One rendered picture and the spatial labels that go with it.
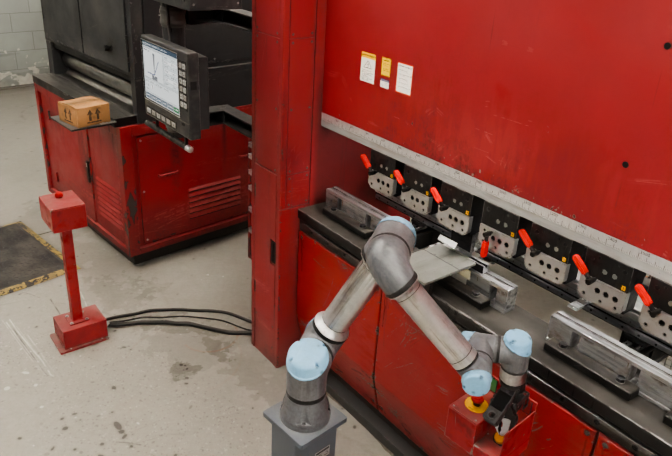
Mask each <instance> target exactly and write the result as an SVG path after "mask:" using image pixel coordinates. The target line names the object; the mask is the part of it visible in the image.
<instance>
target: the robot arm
mask: <svg viewBox="0 0 672 456"><path fill-rule="evenodd" d="M415 245H416V231H415V229H414V227H413V225H412V224H411V223H410V222H409V221H407V220H406V219H404V218H402V217H399V216H389V217H386V218H384V219H382V220H381V221H380V222H379V223H378V224H377V226H376V228H375V231H374V233H373V234H372V236H371V237H370V239H369V240H368V241H367V243H366V244H365V246H364V247H363V249H362V250H361V256H362V259H361V261H360V262H359V264H358V265H357V267H356V268H355V269H354V271H353V272H352V274H351V275H350V276H349V278H348V279H347V281H346V282H345V284H344V285H343V286H342V288H341V289H340V291H339V292H338V293H337V295H336V296H335V298H334V299H333V301H332V302H331V303H330V305H329V306H328V308H327V309H326V310H325V311H321V312H319V313H317V314H316V316H315V317H314V318H313V319H312V320H311V321H310V322H309V323H308V324H307V326H306V328H305V331H304V333H303V335H302V337H301V339H300V341H296V342H295V343H293V344H292V345H291V347H290V348H289V350H288V354H287V358H286V366H287V376H286V393H285V396H284V398H283V401H282V402H281V405H280V412H279V416H280V420H281V422H282V423H283V424H284V425H285V426H286V427H287V428H288V429H290V430H292V431H295V432H299V433H312V432H316V431H318V430H321V429H322V428H324V427H325V426H326V425H327V424H328V422H329V420H330V417H331V407H330V404H329V401H328V398H327V395H326V385H327V375H328V372H329V370H330V367H331V365H332V363H333V360H334V358H335V355H336V353H337V352H338V350H339V349H340V347H341V346H342V345H343V343H344V342H345V341H346V339H347V338H348V336H349V329H348V328H349V327H350V325H351V324H352V323H353V321H354V320H355V319H356V317H357V316H358V315H359V313H360V312H361V311H362V309H363V308H364V307H365V305H366V304H367V303H368V301H369V300H370V299H371V297H372V296H373V295H374V293H375V292H376V290H377V289H378V288H379V287H380V288H381V289H382V291H383V292H384V293H385V294H386V295H387V297H388V298H389V299H390V300H396V301H397V302H398V303H399V304H400V306H401V307H402V308H403V309H404V310H405V311H406V313H407V314H408V315H409V316H410V317H411V318H412V320H413V321H414V322H415V323H416V324H417V326H418V327H419V328H420V329H421V330H422V331H423V333H424V334H425V335H426V336H427V337H428V338H429V340H430V341H431V342H432V343H433V344H434V345H435V347H436V348H437V349H438V350H439V351H440V352H441V354H442V355H443V356H444V357H445V358H446V359H447V361H448V362H449V363H450V364H451V365H452V366H453V368H454V369H455V370H456V371H457V372H458V374H459V375H460V376H461V377H462V378H461V382H462V388H463V389H464V391H465V392H466V393H467V394H469V395H471V396H476V397H478V396H483V395H485V394H487V393H488V391H489V390H490V387H491V382H492V365H493V362H494V363H500V372H499V383H500V384H501V387H500V389H498V390H497V393H496V394H494V395H493V397H494V398H491V399H490V404H489V406H488V408H487V409H486V411H485V412H484V414H483V418H484V420H485V421H486V422H488V423H489V424H491V425H493V426H494V427H495V428H496V430H497V432H498V434H499V435H501V436H504V435H505V434H506V433H507V432H508V431H510V430H511V429H512V428H513V427H514V426H515V425H516V424H517V422H518V416H517V415H518V414H517V411H518V410H519V409H520V408H521V407H522V404H523V408H522V410H524V409H525V408H526V407H527V406H528V401H529V395H530V393H529V392H527V391H526V390H525V386H526V381H527V372H528V365H529V359H530V355H531V352H532V351H531V347H532V339H531V337H530V335H529V334H528V333H526V332H525V331H523V330H520V329H514V330H509V331H507V332H506V333H505V335H504V336H498V335H491V334H485V333H479V332H476V331H474V332H471V331H463V332H462V333H461V332H460V331H459V330H458V328H457V327H456V326H455V325H454V324H453V322H452V321H451V320H450V319H449V318H448V316H447V315H446V314H445V313H444V312H443V310H442V309H441V308H440V307H439V306H438V305H437V303H436V302H435V301H434V300H433V299H432V297H431V296H430V295H429V294H428V293H427V291H426V290H425V289H424V288H423V287H422V285H421V284H420V283H419V282H418V274H417V273H416V272H415V271H414V270H413V268H412V266H411V264H410V257H411V254H412V251H413V248H414V246H415ZM523 393H526V395H525V396H524V394H523ZM526 399H527V403H526V404H525V400H526ZM502 423H503V426H502V427H501V425H502Z"/></svg>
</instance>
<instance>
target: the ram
mask: <svg viewBox="0 0 672 456"><path fill-rule="evenodd" d="M362 51H364V52H367V53H371V54H374V55H376V61H375V74H374V84H371V83H368V82H365V81H362V80H360V72H361V58H362ZM382 57H385V58H388V59H391V67H390V77H387V76H384V75H381V68H382ZM398 62H401V63H405V64H408V65H411V66H414V68H413V77H412V87H411V97H410V96H408V95H405V94H402V93H399V92H396V91H395V87H396V76H397V65H398ZM381 78H383V79H386V80H389V89H386V88H383V87H380V80H381ZM322 113H324V114H327V115H329V116H331V117H334V118H336V119H338V120H341V121H343V122H345V123H348V124H350V125H352V126H355V127H357V128H359V129H362V130H364V131H366V132H369V133H371V134H373V135H376V136H378V137H380V138H383V139H385V140H387V141H390V142H392V143H394V144H397V145H399V146H401V147H404V148H406V149H408V150H411V151H413V152H415V153H418V154H420V155H422V156H425V157H427V158H429V159H432V160H434V161H436V162H439V163H441V164H443V165H446V166H448V167H450V168H453V169H455V170H457V171H460V172H462V173H464V174H467V175H469V176H471V177H473V178H476V179H478V180H480V181H483V182H485V183H487V184H490V185H492V186H494V187H497V188H499V189H501V190H504V191H506V192H508V193H511V194H513V195H515V196H518V197H520V198H522V199H525V200H527V201H529V202H532V203H534V204H536V205H539V206H541V207H543V208H546V209H548V210H550V211H553V212H555V213H557V214H560V215H562V216H564V217H567V218H569V219H571V220H574V221H576V222H578V223H581V224H583V225H585V226H588V227H590V228H592V229H595V230H597V231H599V232H602V233H604V234H606V235H609V236H611V237H613V238H616V239H618V240H620V241H623V242H625V243H627V244H630V245H632V246H634V247H637V248H639V249H641V250H644V251H646V252H648V253H651V254H653V255H655V256H658V257H660V258H662V259H664V260H667V261H669V262H671V263H672V0H327V10H326V32H325V53H324V75H323V96H322ZM321 126H323V127H325V128H328V129H330V130H332V131H334V132H336V133H339V134H341V135H343V136H345V137H347V138H350V139H352V140H354V141H356V142H358V143H361V144H363V145H365V146H367V147H369V148H372V149H374V150H376V151H378V152H380V153H383V154H385V155H387V156H389V157H391V158H394V159H396V160H398V161H400V162H402V163H405V164H407V165H409V166H411V167H413V168H416V169H418V170H420V171H422V172H425V173H427V174H429V175H431V176H433V177H436V178H438V179H440V180H442V181H444V182H447V183H449V184H451V185H453V186H455V187H458V188H460V189H462V190H464V191H466V192H469V193H471V194H473V195H475V196H477V197H480V198H482V199H484V200H486V201H488V202H491V203H493V204H495V205H497V206H499V207H502V208H504V209H506V210H508V211H510V212H513V213H515V214H517V215H519V216H521V217H524V218H526V219H528V220H530V221H532V222H535V223H537V224H539V225H541V226H543V227H546V228H548V229H550V230H552V231H554V232H557V233H559V234H561V235H563V236H565V237H568V238H570V239H572V240H574V241H576V242H579V243H581V244H583V245H585V246H587V247H590V248H592V249H594V250H596V251H598V252H601V253H603V254H605V255H607V256H609V257H612V258H614V259H616V260H618V261H620V262H623V263H625V264H627V265H629V266H631V267H634V268H636V269H638V270H640V271H642V272H645V273H647V274H649V275H651V276H653V277H656V278H658V279H660V280H662V281H664V282H667V283H669V284H671V285H672V274H670V273H668V272H665V271H663V270H661V269H659V268H656V267H654V266H652V265H650V264H647V263H645V262H643V261H641V260H638V259H636V258H634V257H631V256H629V255H627V254H625V253H622V252H620V251H618V250H616V249H613V248H611V247H609V246H607V245H604V244H602V243H600V242H598V241H595V240H593V239H591V238H589V237H586V236H584V235H582V234H579V233H577V232H575V231H573V230H570V229H568V228H566V227H564V226H561V225H559V224H557V223H555V222H552V221H550V220H548V219H546V218H543V217H541V216H539V215H537V214H534V213H532V212H530V211H528V210H525V209H523V208H521V207H518V206H516V205H514V204H512V203H509V202H507V201H505V200H503V199H500V198H498V197H496V196H494V195H491V194H489V193H487V192H485V191H482V190H480V189H478V188H476V187H473V186H471V185H469V184H466V183H464V182H462V181H460V180H457V179H455V178H453V177H451V176H448V175H446V174H444V173H442V172H439V171H437V170H435V169H433V168H430V167H428V166H426V165H424V164H421V163H419V162H417V161H414V160H412V159H410V158H408V157H405V156H403V155H401V154H399V153H396V152H394V151H392V150H390V149H387V148H385V147H383V146H381V145H378V144H376V143H374V142H372V141H369V140H367V139H365V138H363V137H360V136H358V135H356V134H353V133H351V132H349V131H347V130H344V129H342V128H340V127H338V126H335V125H333V124H331V123H329V122H326V121H324V120H322V119H321Z"/></svg>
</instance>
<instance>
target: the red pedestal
mask: <svg viewBox="0 0 672 456"><path fill-rule="evenodd" d="M39 204H40V211H41V218H42V219H43V221H44V222H45V223H46V225H47V226H48V227H49V228H50V230H51V231H52V232H53V234H56V233H60V241H61V248H62V255H63V263H64V270H65V278H66V285H67V292H68V300H69V307H70V312H67V313H64V314H60V315H57V316H54V317H53V321H54V327H55V333H52V334H50V337H51V339H52V341H53V342H54V344H55V346H56V348H57V349H58V351H59V353H60V354H61V355H63V354H66V353H69V352H72V351H75V350H78V349H81V348H84V347H87V346H90V345H93V344H96V343H99V342H102V341H105V340H108V339H109V336H108V330H107V321H106V318H105V317H104V316H103V314H102V313H101V312H100V310H99V309H98V308H97V306H96V305H95V304H94V305H91V306H87V307H84V308H82V305H81V297H80V290H79V282H78V274H77V266H76V258H75V250H74V242H73V234H72V230H73V229H78V228H82V227H86V226H88V224H87V215H86V206H85V203H84V202H83V201H82V200H81V199H80V198H79V197H78V196H77V195H76V194H75V193H74V192H73V191H72V190H68V191H63V192H61V191H57V192H55V193H53V194H48V195H43V196H39Z"/></svg>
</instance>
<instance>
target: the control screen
mask: <svg viewBox="0 0 672 456"><path fill-rule="evenodd" d="M142 46H143V61H144V75H145V90H146V97H147V98H149V99H151V100H152V101H154V102H156V103H158V104H160V105H161V106H163V107H165V108H167V109H168V110H170V111H172V112H174V113H175V114H177V115H179V95H178V74H177V54H175V53H172V52H170V51H167V50H165V49H163V48H160V47H158V46H156V45H153V44H151V43H149V42H146V41H144V40H142ZM151 84H152V85H154V90H153V89H151Z"/></svg>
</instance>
